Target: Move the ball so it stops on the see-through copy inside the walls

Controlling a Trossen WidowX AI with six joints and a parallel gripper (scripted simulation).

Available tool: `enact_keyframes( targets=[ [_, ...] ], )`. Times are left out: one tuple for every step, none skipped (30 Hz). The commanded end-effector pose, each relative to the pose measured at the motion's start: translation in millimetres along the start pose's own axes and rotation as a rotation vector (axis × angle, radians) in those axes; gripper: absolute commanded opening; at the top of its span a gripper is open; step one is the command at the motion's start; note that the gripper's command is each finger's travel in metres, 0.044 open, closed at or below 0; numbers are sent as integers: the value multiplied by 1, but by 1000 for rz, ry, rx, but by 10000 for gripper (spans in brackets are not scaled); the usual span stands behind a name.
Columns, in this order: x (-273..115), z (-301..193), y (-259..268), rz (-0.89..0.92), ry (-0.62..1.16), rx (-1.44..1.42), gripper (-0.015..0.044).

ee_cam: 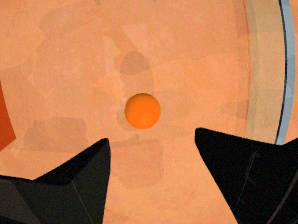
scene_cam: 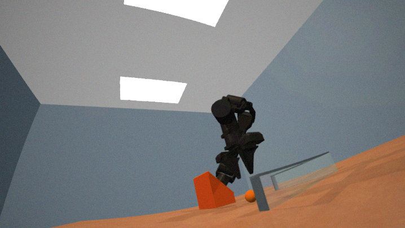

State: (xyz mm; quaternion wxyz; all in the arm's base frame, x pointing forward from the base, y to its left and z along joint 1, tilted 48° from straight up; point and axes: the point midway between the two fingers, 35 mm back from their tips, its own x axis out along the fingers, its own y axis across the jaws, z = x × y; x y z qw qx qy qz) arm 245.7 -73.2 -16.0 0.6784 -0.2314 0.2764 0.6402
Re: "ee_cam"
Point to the grey l-shaped wall trim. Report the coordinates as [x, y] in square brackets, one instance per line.
[288, 90]

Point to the clear low wall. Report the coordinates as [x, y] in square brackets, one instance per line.
[268, 50]

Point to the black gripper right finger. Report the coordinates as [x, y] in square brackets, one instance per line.
[255, 178]

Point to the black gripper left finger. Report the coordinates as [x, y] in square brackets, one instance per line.
[73, 193]

